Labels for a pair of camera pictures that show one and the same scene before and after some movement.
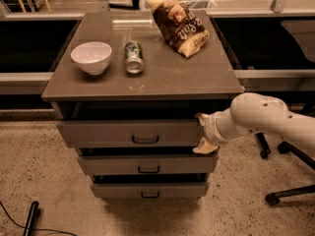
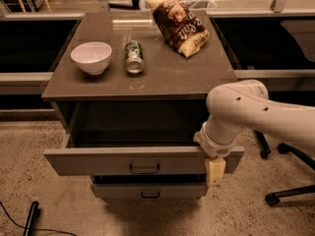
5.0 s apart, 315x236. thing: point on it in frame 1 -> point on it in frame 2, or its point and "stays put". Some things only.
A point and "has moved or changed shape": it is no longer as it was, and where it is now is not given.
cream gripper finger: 205,147 -> 215,170
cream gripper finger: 202,117 -> 198,137
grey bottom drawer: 150,190 stays put
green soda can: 133,57 stays put
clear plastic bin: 193,2 stays put
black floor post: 31,218 stays put
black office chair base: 283,147 stays put
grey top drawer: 131,134 has moved or changed shape
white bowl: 93,57 stays put
